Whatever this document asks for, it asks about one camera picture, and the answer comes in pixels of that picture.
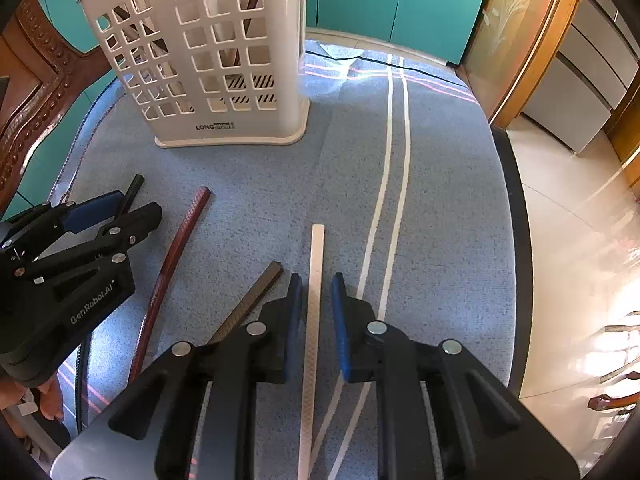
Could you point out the red chopstick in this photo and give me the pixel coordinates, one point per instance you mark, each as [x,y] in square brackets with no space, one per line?
[172,255]

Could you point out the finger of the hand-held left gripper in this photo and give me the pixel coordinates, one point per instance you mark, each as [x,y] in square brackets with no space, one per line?
[95,211]
[140,217]

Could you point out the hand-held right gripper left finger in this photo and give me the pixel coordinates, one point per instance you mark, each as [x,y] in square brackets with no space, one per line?
[295,320]

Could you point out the dark brown chopstick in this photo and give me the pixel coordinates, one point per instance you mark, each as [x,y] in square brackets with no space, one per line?
[260,286]

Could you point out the wooden furniture piece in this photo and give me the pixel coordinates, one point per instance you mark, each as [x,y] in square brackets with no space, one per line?
[615,402]

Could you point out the carved wooden chair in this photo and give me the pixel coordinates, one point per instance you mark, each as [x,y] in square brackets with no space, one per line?
[35,85]

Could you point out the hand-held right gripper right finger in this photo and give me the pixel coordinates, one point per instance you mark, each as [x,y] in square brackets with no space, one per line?
[340,320]

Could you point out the teal kitchen cabinets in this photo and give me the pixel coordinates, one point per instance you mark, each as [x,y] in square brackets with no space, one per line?
[400,0]

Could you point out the grey drawer cabinet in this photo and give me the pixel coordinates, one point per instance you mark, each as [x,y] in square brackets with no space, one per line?
[585,70]

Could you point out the wooden framed glass door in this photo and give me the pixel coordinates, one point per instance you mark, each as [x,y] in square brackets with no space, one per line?
[520,45]

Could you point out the black chopstick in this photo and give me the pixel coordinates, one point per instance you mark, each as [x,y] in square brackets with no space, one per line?
[132,187]

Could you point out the white plastic laundry basket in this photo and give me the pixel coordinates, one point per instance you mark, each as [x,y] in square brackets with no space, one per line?
[290,60]

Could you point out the white chopstick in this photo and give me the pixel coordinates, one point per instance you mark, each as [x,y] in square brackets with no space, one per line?
[314,270]

